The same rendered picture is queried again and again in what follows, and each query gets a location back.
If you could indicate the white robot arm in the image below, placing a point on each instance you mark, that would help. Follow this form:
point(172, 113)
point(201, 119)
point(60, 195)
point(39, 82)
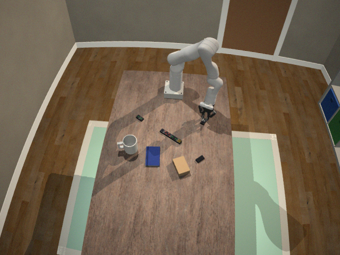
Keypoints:
point(206, 51)

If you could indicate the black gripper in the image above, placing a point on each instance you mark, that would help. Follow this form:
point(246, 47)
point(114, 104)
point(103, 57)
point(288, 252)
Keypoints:
point(208, 112)

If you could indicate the grey mug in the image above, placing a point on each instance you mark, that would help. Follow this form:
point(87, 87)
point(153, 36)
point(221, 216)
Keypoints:
point(129, 140)

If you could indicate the blue notebook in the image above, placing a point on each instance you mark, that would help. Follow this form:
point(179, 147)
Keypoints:
point(152, 156)

